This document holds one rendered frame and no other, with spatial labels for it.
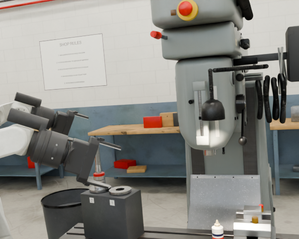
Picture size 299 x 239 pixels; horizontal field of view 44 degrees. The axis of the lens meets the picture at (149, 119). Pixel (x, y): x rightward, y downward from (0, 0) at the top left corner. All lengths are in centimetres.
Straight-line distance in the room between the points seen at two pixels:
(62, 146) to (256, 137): 101
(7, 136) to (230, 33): 72
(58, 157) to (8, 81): 618
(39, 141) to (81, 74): 536
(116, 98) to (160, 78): 81
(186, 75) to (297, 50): 47
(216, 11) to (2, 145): 68
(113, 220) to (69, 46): 510
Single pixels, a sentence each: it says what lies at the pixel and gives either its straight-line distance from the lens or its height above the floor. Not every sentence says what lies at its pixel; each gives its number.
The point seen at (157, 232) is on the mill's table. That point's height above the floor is 94.
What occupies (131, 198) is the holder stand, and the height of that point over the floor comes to 111.
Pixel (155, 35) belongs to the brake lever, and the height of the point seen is 170.
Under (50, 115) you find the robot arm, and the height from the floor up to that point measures 146.
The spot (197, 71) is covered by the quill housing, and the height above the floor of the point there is 158.
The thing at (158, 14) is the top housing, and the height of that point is 176.
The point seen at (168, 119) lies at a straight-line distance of 523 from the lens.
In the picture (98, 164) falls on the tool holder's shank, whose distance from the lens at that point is 152.
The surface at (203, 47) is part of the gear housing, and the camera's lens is 120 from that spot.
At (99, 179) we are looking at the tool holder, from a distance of 152.
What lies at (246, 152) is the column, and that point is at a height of 120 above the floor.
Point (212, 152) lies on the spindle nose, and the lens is 133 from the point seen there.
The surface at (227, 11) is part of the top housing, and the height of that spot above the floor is 175.
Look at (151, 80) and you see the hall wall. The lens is 578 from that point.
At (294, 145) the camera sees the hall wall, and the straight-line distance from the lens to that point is 561.
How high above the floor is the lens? 157
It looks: 6 degrees down
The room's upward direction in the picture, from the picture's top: 5 degrees counter-clockwise
